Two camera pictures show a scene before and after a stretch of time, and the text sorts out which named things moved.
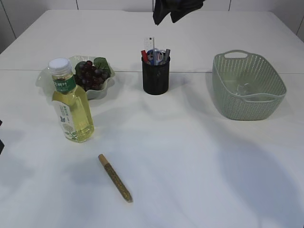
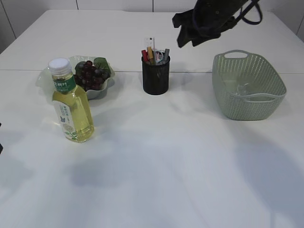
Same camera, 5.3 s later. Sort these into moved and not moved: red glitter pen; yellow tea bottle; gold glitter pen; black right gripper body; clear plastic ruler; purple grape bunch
Moved: black right gripper body; gold glitter pen
Not moved: yellow tea bottle; clear plastic ruler; purple grape bunch; red glitter pen
